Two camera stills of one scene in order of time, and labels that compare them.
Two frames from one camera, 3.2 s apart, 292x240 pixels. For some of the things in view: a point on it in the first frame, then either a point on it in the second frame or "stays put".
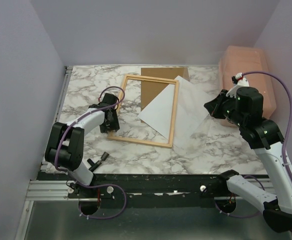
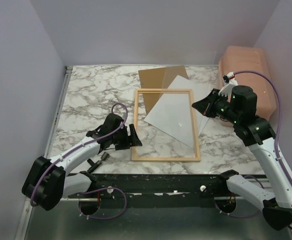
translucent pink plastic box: [235, 59] stays put
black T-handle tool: [94, 166] stays put
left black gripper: [115, 126] to [135, 141]
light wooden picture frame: [111, 136] to [134, 150]
